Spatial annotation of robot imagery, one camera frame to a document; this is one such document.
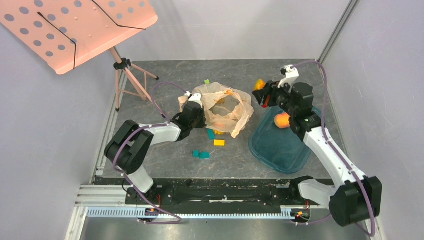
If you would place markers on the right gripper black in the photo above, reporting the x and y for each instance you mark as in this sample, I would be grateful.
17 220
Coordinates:
269 92

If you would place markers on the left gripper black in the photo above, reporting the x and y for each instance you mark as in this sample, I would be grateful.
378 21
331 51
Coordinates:
202 123

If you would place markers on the orange fake fruit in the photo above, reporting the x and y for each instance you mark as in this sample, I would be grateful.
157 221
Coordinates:
259 85
282 120

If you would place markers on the translucent orange plastic bag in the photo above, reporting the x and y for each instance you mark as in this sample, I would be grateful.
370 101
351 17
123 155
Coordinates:
226 109

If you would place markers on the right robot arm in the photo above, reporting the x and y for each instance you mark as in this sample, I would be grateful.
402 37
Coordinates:
355 197

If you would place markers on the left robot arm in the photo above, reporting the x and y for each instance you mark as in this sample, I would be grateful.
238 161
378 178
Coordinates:
128 148

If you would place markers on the teal block near bag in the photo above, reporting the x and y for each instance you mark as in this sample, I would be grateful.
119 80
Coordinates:
211 134

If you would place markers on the yellow orange toy piece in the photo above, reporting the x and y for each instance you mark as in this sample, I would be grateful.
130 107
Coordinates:
218 132

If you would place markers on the yellow rectangular block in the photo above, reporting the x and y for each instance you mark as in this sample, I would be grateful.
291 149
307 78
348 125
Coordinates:
219 142

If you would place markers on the teal cube block left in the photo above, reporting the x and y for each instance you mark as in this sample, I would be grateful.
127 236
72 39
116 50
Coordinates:
195 153

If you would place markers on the teal cube block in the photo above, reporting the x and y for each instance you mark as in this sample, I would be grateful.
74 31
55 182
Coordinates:
204 155
195 153

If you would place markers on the teal cube block right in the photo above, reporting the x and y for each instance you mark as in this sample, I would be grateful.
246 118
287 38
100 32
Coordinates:
204 155

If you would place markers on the teal transparent plastic tray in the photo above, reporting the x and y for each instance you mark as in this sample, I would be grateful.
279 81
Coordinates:
278 148

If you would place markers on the pink music stand tripod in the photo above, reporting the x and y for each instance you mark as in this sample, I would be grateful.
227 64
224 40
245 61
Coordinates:
124 65

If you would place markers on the pink perforated music stand desk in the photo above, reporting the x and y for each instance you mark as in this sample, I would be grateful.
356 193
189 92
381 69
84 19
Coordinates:
69 33

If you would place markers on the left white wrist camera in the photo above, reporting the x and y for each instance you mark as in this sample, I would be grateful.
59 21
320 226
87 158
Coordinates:
195 97

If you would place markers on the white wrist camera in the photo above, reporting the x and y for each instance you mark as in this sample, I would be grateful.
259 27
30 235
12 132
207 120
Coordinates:
290 75
195 97

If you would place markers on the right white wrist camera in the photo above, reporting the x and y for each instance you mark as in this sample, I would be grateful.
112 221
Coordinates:
290 75

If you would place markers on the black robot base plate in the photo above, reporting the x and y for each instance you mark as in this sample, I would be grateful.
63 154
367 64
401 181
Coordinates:
176 191

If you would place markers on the aluminium frame rail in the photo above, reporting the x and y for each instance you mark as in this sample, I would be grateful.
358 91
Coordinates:
92 196

